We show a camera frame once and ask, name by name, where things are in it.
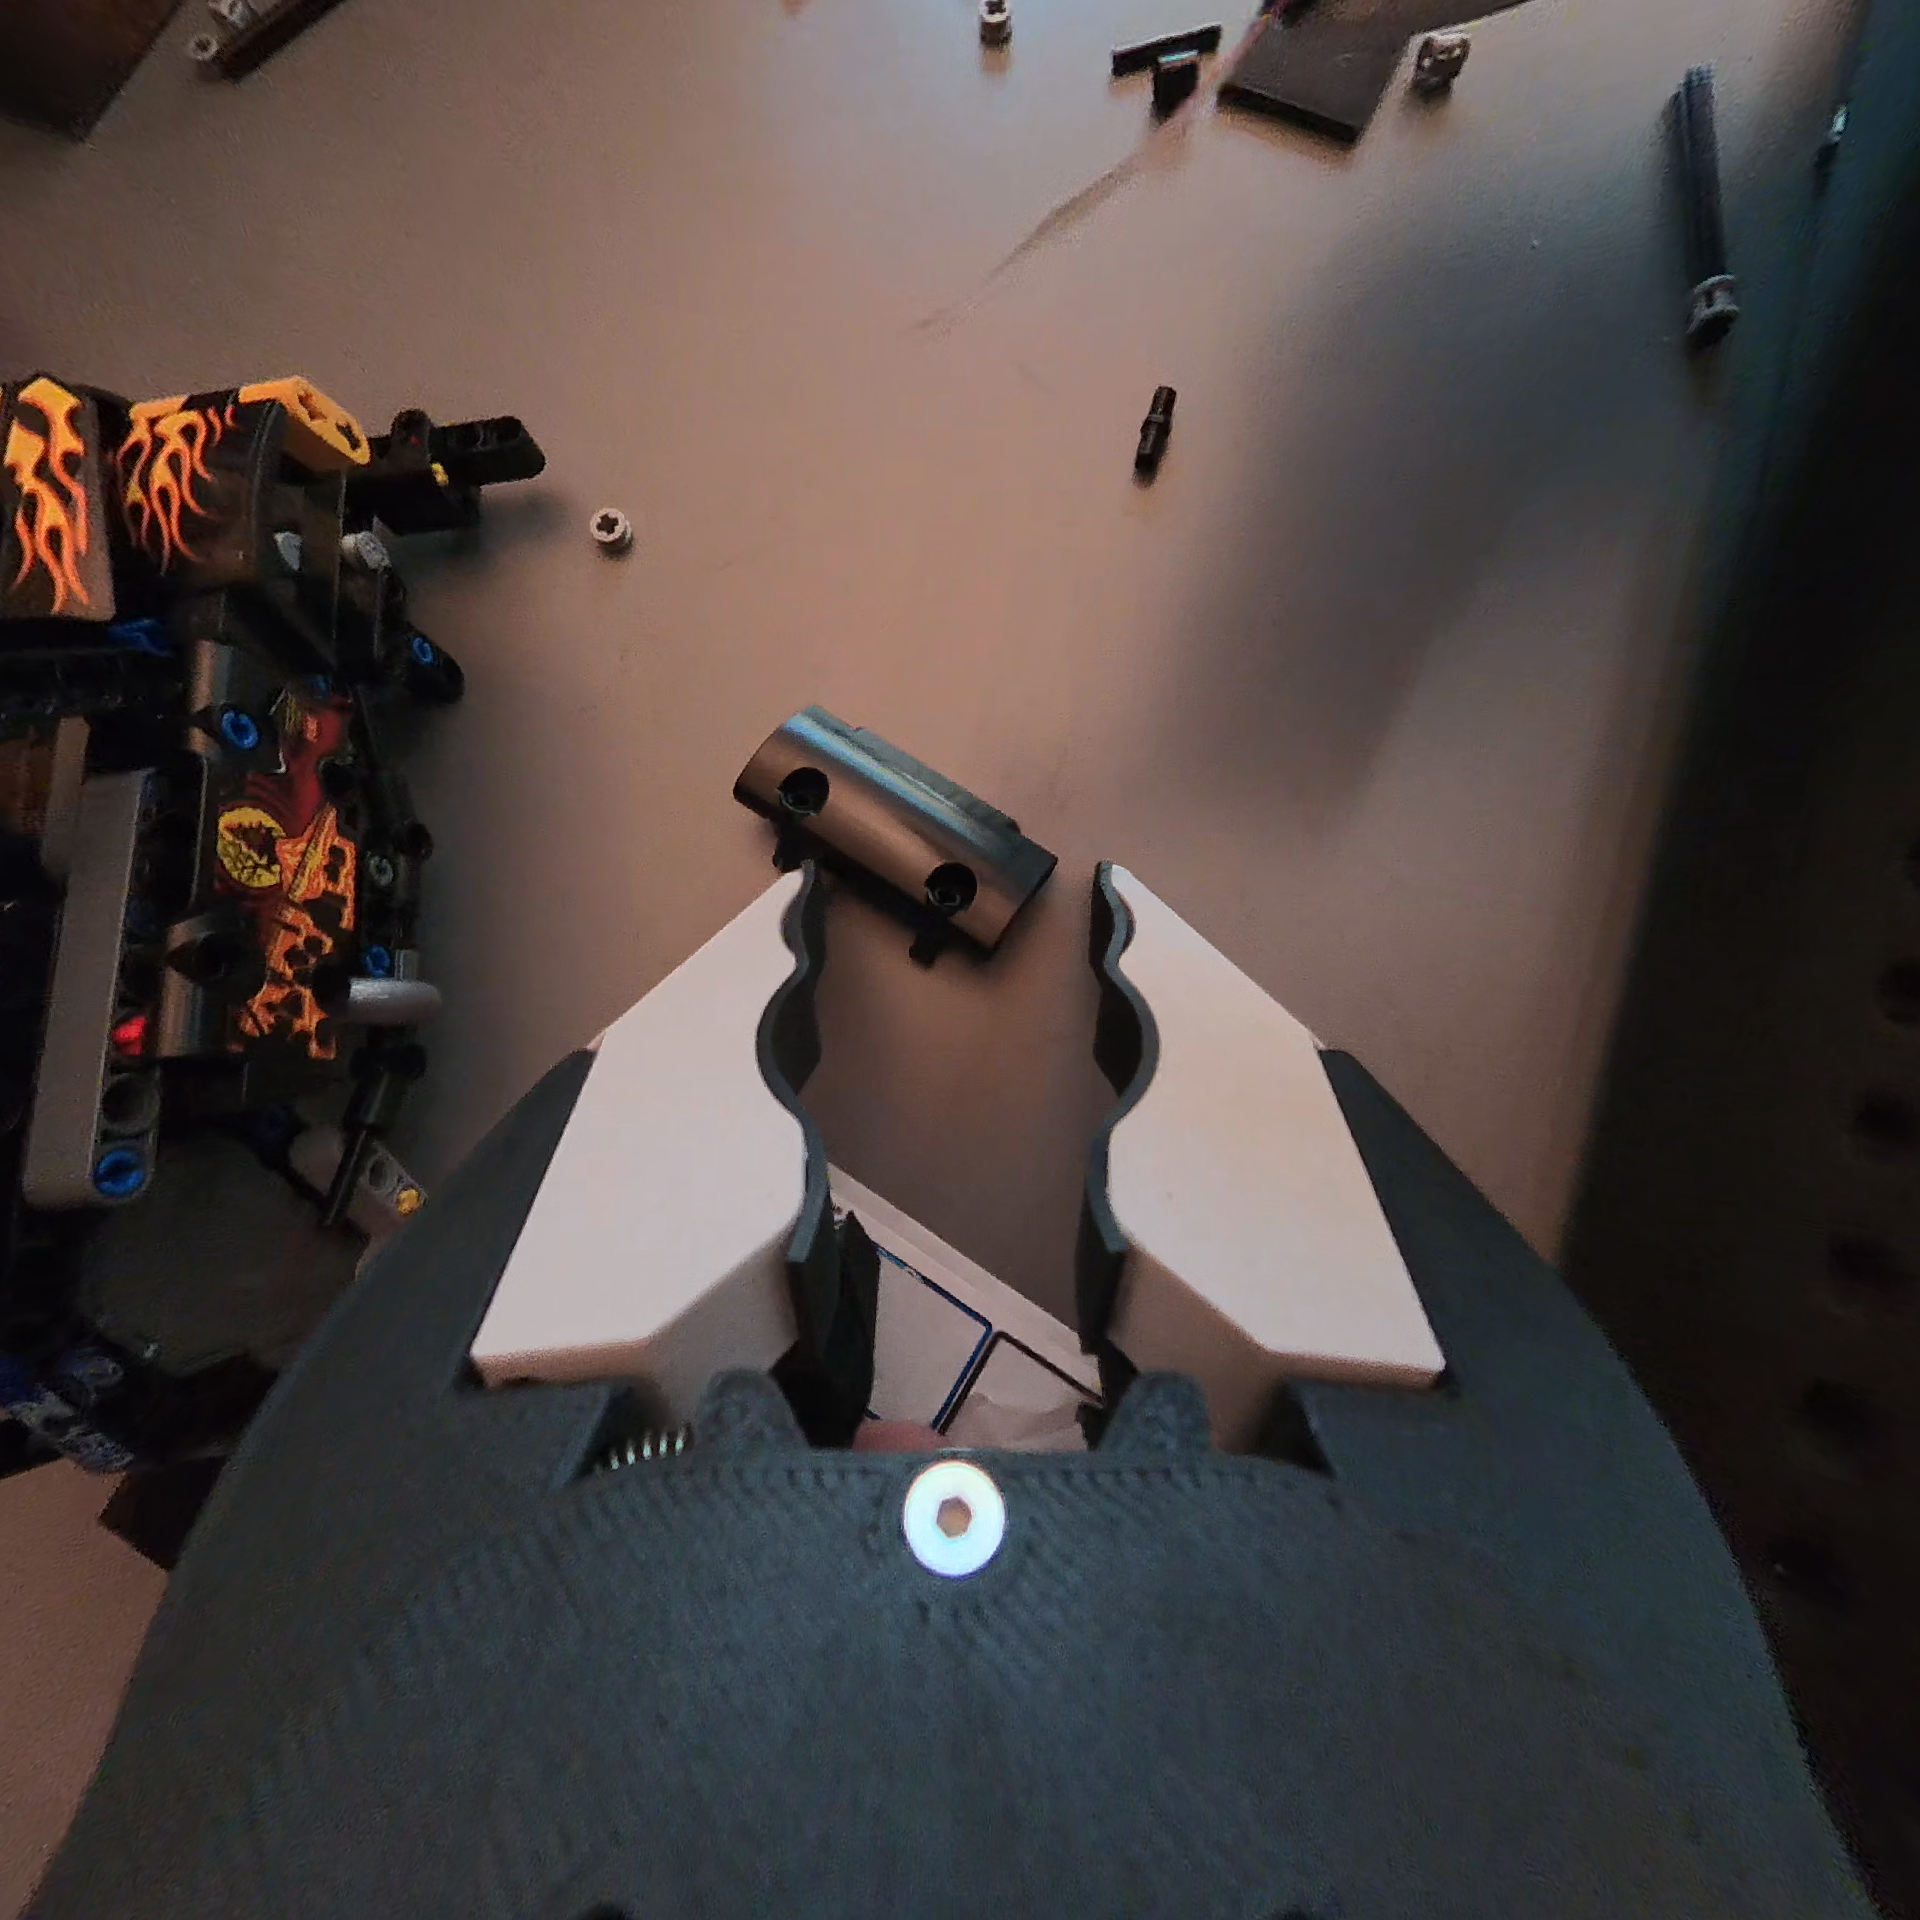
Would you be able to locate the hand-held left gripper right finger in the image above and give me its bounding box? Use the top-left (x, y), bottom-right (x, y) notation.
top-left (1076, 858), bottom-right (1450, 1395)

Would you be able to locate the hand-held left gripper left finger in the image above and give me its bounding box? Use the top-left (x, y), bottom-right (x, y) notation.
top-left (468, 858), bottom-right (840, 1395)

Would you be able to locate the sticker sheet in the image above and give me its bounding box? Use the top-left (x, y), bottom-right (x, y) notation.
top-left (828, 1167), bottom-right (1111, 1455)

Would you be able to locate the grey desk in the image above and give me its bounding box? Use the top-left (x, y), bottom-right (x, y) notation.
top-left (0, 0), bottom-right (1871, 1920)

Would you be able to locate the flame-printed toy truck model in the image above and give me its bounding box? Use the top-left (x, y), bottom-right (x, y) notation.
top-left (0, 375), bottom-right (551, 1503)

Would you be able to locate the dark perforated panel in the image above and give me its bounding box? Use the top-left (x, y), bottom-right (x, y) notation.
top-left (1560, 0), bottom-right (1920, 1920)

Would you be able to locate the short black axle with stop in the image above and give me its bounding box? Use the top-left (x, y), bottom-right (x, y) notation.
top-left (1668, 67), bottom-right (1742, 351)

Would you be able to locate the black flat square toy panel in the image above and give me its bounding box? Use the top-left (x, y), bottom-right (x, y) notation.
top-left (1218, 0), bottom-right (1413, 149)

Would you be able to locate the black long toy axle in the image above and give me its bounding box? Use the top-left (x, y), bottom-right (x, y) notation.
top-left (194, 0), bottom-right (354, 80)

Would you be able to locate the toy truck set box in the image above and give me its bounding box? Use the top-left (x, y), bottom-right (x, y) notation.
top-left (0, 0), bottom-right (183, 138)

